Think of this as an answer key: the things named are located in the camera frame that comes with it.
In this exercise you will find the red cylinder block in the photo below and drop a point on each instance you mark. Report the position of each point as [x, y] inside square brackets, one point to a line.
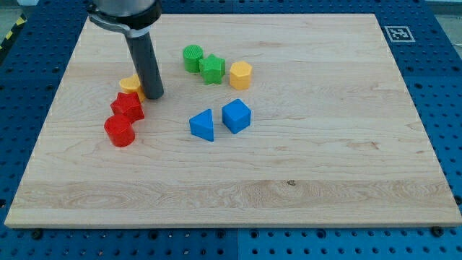
[119, 130]

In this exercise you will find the green star block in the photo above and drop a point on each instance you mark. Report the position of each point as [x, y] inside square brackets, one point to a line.
[212, 69]

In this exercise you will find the blue triangle block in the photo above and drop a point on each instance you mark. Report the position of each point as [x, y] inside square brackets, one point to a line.
[202, 125]

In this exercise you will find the red star block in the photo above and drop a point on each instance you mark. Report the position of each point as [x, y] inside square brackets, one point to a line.
[129, 105]

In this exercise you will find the white fiducial marker tag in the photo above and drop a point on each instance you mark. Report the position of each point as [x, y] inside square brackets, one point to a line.
[399, 34]

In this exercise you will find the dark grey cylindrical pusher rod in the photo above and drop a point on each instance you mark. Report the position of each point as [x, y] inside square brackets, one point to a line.
[145, 63]

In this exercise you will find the yellow heart block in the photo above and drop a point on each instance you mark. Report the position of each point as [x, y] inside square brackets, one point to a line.
[132, 84]

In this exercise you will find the yellow hexagon block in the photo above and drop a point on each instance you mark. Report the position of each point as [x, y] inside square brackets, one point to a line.
[240, 75]

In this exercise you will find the blue cube block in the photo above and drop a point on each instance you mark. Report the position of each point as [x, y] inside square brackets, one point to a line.
[236, 115]

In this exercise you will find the green cylinder block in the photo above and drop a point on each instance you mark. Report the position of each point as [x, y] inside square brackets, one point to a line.
[191, 56]

